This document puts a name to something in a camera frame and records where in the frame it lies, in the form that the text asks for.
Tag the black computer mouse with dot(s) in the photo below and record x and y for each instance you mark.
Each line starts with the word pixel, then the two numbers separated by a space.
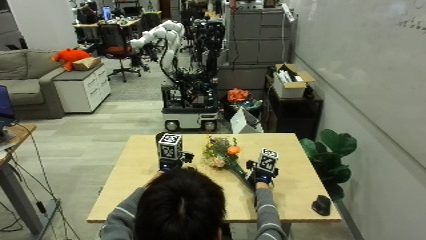
pixel 321 205

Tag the green leafy potted plant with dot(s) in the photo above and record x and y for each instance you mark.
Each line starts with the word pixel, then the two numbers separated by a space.
pixel 331 156

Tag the white marker cube on glove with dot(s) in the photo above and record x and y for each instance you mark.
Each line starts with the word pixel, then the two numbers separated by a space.
pixel 268 160
pixel 171 146

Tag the grey filing cabinets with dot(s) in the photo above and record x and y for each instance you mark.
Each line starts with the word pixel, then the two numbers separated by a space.
pixel 260 36

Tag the person's right hand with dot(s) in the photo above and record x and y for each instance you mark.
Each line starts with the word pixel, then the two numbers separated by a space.
pixel 261 175

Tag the white marker cube on right glove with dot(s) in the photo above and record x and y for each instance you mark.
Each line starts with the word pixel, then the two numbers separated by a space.
pixel 268 160

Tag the orange cloth bundle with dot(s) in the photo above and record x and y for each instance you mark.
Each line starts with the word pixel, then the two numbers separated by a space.
pixel 237 95

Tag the grey sofa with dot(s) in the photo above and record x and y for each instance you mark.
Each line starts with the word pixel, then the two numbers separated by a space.
pixel 24 83

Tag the open cardboard box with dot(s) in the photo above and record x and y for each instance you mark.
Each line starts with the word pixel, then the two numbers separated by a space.
pixel 291 81

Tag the white drawer cabinet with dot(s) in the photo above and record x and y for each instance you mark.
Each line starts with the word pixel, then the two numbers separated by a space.
pixel 84 88

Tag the wooden side desk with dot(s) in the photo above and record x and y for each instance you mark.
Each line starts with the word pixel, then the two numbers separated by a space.
pixel 14 160

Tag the the person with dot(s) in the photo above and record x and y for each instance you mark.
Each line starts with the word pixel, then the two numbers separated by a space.
pixel 181 206

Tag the white mobile robot with arms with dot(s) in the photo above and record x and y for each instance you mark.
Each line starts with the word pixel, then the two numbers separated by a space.
pixel 188 76

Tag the white paper bag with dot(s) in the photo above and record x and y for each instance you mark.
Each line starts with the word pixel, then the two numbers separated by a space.
pixel 244 122

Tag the black office chair red seat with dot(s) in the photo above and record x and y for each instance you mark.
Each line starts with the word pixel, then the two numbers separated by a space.
pixel 118 48

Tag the blue laptop screen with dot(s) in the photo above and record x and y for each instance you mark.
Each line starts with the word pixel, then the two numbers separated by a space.
pixel 6 103

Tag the person's left hand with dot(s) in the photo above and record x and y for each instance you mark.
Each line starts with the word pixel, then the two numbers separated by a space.
pixel 173 163

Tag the background office desk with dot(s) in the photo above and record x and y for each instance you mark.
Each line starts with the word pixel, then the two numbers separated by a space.
pixel 107 23

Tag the orange plush toy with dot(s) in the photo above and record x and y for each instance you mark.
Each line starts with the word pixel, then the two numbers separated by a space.
pixel 70 57

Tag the white marker cube on left glove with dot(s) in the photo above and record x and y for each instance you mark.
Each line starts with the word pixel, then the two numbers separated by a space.
pixel 171 146

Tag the whiteboard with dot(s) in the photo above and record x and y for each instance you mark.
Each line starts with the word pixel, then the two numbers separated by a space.
pixel 373 66

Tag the flower bouquet with orange rose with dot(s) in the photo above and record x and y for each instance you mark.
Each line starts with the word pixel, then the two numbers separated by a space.
pixel 224 155

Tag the brown paper package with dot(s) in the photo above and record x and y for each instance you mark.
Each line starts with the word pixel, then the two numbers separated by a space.
pixel 87 63

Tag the black shelf cabinet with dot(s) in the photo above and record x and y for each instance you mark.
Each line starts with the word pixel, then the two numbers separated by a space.
pixel 295 113

